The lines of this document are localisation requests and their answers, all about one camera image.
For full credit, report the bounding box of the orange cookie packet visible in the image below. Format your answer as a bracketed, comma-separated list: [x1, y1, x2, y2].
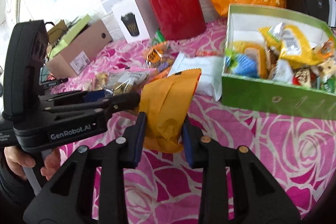
[142, 42, 175, 68]

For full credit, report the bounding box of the orange snack packet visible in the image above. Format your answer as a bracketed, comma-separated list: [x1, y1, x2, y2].
[139, 68, 202, 153]

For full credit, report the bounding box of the person's left hand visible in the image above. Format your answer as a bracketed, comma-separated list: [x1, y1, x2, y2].
[3, 146, 62, 181]

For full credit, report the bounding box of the beige cracker packet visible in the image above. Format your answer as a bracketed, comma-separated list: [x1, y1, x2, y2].
[317, 57, 336, 83]

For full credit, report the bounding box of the pink floral tablecloth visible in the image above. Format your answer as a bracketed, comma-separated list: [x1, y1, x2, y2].
[48, 17, 336, 224]

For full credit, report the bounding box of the white cup product box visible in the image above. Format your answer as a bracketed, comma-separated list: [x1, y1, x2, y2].
[112, 0, 150, 44]

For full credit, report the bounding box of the yellow snack packet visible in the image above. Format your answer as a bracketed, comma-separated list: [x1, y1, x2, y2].
[259, 22, 326, 69]

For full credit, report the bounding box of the blue green snack packet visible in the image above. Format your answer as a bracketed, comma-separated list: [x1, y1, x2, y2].
[226, 53, 259, 78]

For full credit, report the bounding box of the green white open box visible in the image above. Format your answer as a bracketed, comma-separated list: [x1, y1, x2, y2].
[222, 5, 335, 120]

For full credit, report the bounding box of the pink edged noodle snack packet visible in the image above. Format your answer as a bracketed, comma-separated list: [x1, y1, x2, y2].
[83, 68, 154, 97]

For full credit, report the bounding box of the small green candy packet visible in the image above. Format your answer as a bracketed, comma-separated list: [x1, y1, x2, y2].
[151, 30, 166, 46]

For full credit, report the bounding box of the lime green box lid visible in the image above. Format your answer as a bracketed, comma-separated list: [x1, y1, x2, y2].
[49, 14, 92, 60]

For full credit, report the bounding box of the brown cardboard box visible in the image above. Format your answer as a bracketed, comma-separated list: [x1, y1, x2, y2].
[46, 20, 112, 79]

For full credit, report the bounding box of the white snack packet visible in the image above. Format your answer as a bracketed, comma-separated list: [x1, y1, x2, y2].
[168, 52, 224, 101]

